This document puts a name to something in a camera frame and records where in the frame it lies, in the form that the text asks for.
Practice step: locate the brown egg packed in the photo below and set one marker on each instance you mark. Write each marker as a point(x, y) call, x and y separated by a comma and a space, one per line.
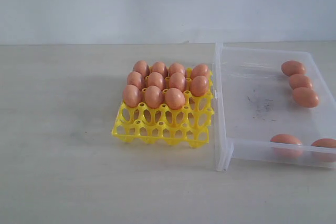
point(161, 68)
point(142, 67)
point(177, 67)
point(200, 70)

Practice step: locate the brown egg back row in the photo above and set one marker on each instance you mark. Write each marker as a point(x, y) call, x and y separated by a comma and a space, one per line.
point(199, 86)

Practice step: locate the yellow plastic egg tray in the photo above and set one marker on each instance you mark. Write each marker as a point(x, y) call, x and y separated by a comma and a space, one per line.
point(189, 124)

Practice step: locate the brown egg second row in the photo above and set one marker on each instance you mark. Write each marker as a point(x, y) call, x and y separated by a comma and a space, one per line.
point(286, 139)

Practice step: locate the clear plastic bin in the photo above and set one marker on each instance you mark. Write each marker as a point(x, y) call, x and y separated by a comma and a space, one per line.
point(253, 103)

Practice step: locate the brown egg under gripper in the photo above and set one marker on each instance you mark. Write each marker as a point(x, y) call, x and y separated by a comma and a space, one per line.
point(305, 97)

